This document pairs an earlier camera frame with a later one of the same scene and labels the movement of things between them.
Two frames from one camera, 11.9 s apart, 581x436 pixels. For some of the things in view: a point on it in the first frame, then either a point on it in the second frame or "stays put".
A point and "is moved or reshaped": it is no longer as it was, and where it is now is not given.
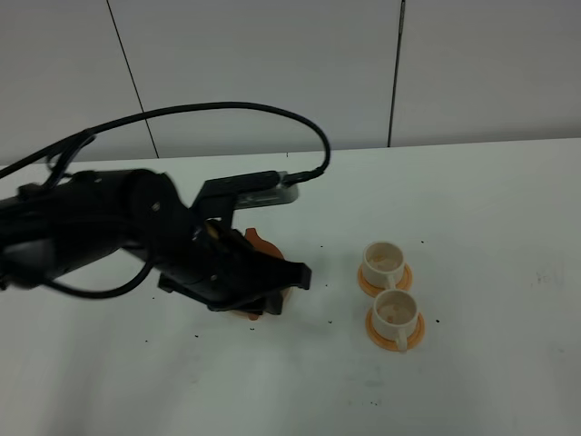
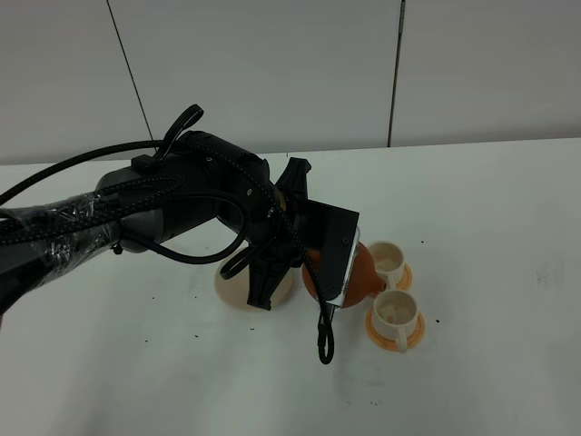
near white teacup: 395,314 stays put
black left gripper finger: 257,278 -> 292,184
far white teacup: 383,263 stays put
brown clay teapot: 252,237 is moved or reshaped
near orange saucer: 414,334 stays put
